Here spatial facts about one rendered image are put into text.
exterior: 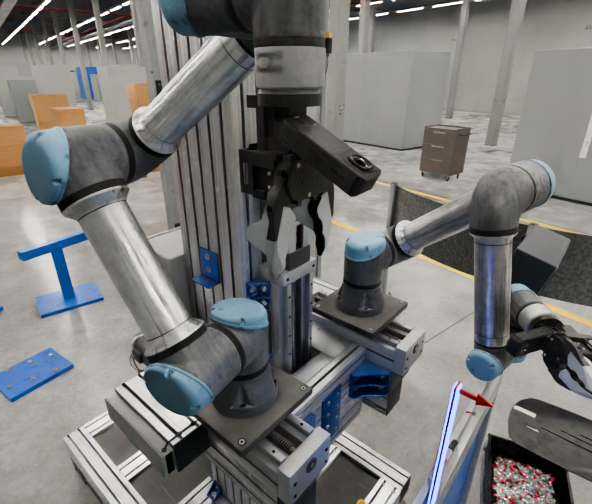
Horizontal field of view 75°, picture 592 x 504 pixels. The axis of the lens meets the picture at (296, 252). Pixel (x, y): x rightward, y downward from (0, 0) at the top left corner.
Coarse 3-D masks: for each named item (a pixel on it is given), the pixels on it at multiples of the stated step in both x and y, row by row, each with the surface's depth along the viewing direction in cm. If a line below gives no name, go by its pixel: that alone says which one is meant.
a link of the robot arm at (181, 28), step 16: (160, 0) 43; (176, 0) 42; (192, 0) 41; (208, 0) 40; (224, 0) 39; (176, 16) 43; (192, 16) 42; (208, 16) 41; (224, 16) 40; (192, 32) 44; (208, 32) 44; (224, 32) 43; (240, 32) 42
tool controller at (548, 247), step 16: (528, 240) 115; (544, 240) 118; (560, 240) 120; (512, 256) 111; (528, 256) 108; (544, 256) 109; (560, 256) 111; (512, 272) 112; (528, 272) 110; (544, 272) 107; (544, 288) 111
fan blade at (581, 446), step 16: (528, 400) 70; (512, 416) 62; (528, 416) 63; (544, 416) 64; (560, 416) 65; (576, 416) 66; (512, 432) 58; (528, 432) 59; (544, 432) 60; (560, 432) 60; (576, 432) 61; (528, 448) 55; (544, 448) 56; (560, 448) 57; (576, 448) 57; (560, 464) 54; (576, 464) 54
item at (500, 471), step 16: (496, 464) 94; (512, 464) 94; (528, 464) 95; (496, 480) 90; (528, 480) 90; (544, 480) 91; (496, 496) 87; (512, 496) 87; (528, 496) 87; (544, 496) 87
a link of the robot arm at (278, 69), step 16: (256, 48) 40; (272, 48) 38; (288, 48) 38; (304, 48) 38; (320, 48) 39; (256, 64) 40; (272, 64) 39; (288, 64) 38; (304, 64) 38; (320, 64) 40; (256, 80) 41; (272, 80) 39; (288, 80) 39; (304, 80) 39; (320, 80) 40
